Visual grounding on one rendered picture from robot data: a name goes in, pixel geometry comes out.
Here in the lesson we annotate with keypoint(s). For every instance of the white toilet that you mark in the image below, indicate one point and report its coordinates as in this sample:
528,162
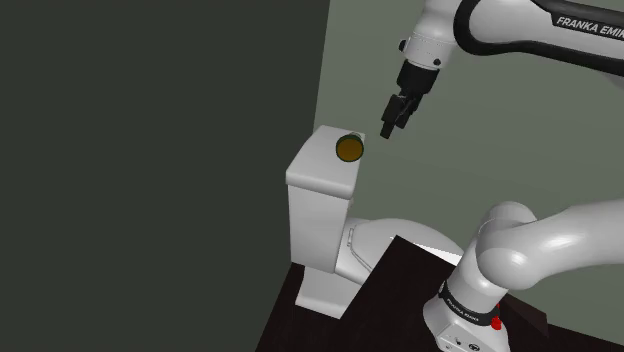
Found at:
319,204

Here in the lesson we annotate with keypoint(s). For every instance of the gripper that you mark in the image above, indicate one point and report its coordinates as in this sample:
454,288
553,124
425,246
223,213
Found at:
415,78

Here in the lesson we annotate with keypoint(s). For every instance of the dark robot stand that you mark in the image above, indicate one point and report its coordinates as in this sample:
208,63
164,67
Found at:
390,302

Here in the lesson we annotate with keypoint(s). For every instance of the green and brown cylinder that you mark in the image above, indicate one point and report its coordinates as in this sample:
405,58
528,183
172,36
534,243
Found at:
349,149

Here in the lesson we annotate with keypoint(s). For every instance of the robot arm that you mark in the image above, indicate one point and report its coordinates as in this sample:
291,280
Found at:
536,244

